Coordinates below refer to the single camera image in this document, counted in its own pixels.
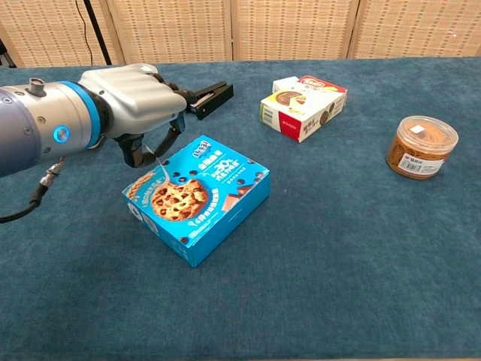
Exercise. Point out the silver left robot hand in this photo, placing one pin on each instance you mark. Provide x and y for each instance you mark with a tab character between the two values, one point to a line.
139	101

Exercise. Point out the pink paper strip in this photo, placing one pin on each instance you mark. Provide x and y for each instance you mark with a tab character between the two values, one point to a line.
159	163

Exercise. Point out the blue chocolate chip cookie box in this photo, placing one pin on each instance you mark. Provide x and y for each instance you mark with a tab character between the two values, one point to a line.
210	195

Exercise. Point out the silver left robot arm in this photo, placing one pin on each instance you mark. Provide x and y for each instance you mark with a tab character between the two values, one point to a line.
37	120

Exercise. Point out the white pie snack box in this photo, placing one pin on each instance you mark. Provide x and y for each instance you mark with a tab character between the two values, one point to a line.
297	113

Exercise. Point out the red and white snack box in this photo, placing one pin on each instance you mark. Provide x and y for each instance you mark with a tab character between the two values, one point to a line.
323	84

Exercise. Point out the black stapler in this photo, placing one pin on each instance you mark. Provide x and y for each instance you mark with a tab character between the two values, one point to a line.
212	97

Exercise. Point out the black tripod leg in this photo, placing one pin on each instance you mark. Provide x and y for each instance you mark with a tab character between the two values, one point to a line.
98	35

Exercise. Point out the woven bamboo screen panel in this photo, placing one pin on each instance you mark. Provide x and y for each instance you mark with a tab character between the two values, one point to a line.
421	26
293	30
45	30
173	30

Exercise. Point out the black stand part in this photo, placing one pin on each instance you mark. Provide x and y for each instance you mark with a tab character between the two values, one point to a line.
5	56

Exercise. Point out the clear jar of rubber bands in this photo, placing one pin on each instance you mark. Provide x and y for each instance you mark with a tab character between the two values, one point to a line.
421	148

